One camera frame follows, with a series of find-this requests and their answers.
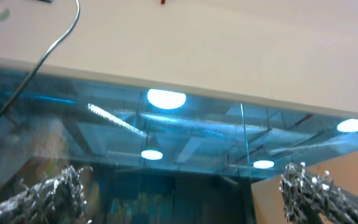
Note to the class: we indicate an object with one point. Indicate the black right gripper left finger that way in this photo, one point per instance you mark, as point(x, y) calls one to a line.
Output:
point(60, 199)

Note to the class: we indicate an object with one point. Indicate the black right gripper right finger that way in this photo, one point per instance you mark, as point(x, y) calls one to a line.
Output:
point(308, 196)

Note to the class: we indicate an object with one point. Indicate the cardboard box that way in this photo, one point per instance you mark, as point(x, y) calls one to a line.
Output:
point(268, 202)

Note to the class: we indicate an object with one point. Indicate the glass partition window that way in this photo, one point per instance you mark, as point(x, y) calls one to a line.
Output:
point(156, 156)

